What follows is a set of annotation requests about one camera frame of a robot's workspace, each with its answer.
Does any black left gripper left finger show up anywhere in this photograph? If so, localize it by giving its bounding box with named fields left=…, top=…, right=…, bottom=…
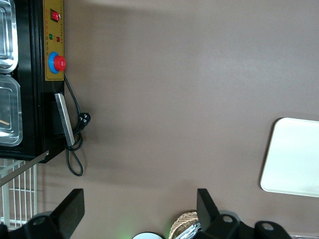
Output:
left=24, top=188, right=86, bottom=239

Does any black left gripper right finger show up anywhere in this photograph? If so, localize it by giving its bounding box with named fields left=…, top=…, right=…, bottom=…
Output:
left=196, top=188, right=251, bottom=239

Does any cream plastic tray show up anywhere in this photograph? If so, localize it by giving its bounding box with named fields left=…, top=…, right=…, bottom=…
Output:
left=260, top=117, right=319, bottom=198

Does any aluminium foil container stack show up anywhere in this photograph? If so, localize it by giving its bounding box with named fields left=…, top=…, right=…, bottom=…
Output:
left=177, top=220, right=202, bottom=239

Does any light woven wicker basket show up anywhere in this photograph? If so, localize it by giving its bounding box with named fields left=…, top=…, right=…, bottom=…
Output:
left=168, top=211, right=200, bottom=239

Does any thin steel strip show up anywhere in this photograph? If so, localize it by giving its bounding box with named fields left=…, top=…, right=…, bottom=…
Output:
left=0, top=150, right=50, bottom=187

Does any flat steel bar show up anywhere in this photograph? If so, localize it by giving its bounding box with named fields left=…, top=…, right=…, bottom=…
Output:
left=54, top=92, right=76, bottom=146

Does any stainless steel pan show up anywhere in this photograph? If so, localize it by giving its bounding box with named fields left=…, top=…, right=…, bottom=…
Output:
left=0, top=74, right=24, bottom=147
left=0, top=0, right=19, bottom=74

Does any black food warmer yellow panel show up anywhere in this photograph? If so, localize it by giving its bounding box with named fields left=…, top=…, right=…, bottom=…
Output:
left=0, top=0, right=66, bottom=164

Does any white wire rack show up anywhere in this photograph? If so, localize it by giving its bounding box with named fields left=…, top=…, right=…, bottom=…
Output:
left=0, top=158, right=38, bottom=229

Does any black power cable with plug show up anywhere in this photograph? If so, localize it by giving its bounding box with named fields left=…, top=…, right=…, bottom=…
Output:
left=64, top=74, right=92, bottom=177

